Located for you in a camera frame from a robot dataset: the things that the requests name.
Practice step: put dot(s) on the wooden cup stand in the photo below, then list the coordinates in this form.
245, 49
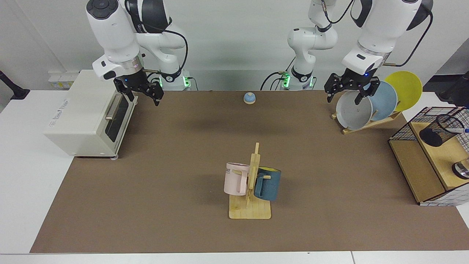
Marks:
251, 209

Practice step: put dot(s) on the yellow plate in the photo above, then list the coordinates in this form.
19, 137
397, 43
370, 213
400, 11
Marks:
405, 88

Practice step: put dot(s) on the brown table cloth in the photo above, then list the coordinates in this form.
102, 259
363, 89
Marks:
205, 139

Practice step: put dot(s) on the white marker with blue cap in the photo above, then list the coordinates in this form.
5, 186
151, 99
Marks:
456, 129

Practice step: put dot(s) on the wooden plate rack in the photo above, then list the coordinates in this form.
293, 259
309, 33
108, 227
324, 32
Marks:
366, 126

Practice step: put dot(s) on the pale toaster oven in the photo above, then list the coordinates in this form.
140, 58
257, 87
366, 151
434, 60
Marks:
80, 121

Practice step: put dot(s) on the black mesh pen holder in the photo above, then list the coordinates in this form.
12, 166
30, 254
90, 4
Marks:
438, 132

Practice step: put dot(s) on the dark blue cup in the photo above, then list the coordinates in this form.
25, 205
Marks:
269, 185

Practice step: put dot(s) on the glass lid with dark rim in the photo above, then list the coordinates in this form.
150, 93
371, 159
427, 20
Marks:
461, 169

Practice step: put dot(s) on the pink cup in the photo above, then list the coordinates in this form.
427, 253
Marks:
234, 181

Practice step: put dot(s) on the light blue plate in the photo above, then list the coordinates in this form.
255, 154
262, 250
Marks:
384, 101

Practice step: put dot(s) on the grey plate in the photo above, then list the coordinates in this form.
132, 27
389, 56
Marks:
351, 115

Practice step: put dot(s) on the small blue round thing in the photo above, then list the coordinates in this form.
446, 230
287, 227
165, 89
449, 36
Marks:
249, 98

